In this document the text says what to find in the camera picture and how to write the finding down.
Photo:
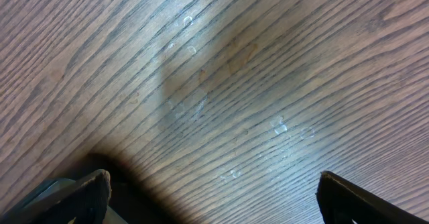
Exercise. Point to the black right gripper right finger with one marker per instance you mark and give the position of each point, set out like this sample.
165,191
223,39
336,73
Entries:
341,201

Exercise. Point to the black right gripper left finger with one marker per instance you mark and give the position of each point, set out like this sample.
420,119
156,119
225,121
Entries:
84,201

